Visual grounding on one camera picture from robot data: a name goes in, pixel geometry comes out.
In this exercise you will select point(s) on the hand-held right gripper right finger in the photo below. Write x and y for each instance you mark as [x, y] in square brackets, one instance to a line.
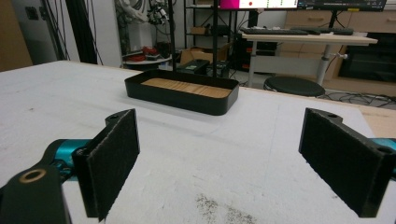
[345, 165]

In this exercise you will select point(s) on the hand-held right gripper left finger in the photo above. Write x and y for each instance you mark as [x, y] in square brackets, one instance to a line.
[107, 161]

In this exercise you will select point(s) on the black round stool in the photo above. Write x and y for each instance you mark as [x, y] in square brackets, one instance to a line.
[294, 86]

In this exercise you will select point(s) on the black tray with wooden bottom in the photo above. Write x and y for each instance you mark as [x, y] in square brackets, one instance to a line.
[183, 92]

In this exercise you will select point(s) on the round white side table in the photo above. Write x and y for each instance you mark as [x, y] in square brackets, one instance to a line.
[146, 61]

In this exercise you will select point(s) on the red tool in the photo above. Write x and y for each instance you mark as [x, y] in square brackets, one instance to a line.
[146, 53]

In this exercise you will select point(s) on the dark green equipment case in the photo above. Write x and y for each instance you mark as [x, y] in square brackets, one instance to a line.
[196, 66]

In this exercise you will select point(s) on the light wooden desk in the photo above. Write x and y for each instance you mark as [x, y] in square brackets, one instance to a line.
[308, 39]

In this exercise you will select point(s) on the black keyboard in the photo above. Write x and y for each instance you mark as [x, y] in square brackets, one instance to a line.
[274, 31]
[330, 30]

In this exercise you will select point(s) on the cardboard box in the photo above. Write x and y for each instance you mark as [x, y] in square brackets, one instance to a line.
[199, 54]

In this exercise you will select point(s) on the black metal stand pole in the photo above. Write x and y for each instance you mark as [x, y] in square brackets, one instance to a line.
[172, 34]
[215, 37]

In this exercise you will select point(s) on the computer monitor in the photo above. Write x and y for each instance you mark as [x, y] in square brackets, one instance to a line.
[258, 4]
[342, 4]

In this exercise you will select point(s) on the black metal shelf rack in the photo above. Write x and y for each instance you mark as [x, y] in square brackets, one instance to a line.
[207, 21]

